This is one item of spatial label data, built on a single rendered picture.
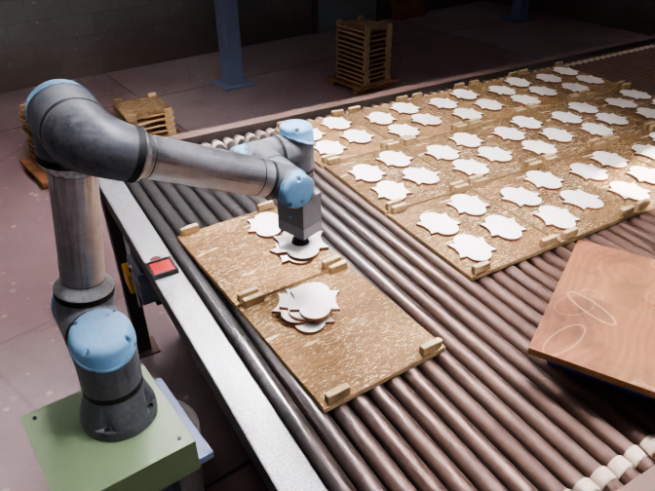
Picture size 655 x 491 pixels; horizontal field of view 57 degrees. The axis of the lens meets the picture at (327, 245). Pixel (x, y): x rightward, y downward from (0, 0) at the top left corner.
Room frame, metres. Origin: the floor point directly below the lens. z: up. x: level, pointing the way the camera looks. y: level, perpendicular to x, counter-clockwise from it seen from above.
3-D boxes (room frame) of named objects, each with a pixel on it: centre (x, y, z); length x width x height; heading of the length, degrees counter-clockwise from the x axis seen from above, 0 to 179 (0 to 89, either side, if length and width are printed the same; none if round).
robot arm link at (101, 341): (0.86, 0.43, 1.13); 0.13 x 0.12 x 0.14; 33
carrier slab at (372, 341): (1.15, -0.03, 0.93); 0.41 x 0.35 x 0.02; 33
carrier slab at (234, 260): (1.50, 0.21, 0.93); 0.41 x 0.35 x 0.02; 34
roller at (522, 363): (1.59, -0.15, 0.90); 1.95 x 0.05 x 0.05; 30
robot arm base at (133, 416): (0.85, 0.43, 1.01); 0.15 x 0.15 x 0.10
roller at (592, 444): (1.56, -0.11, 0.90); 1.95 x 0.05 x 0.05; 30
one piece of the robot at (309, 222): (1.24, 0.06, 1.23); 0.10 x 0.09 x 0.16; 139
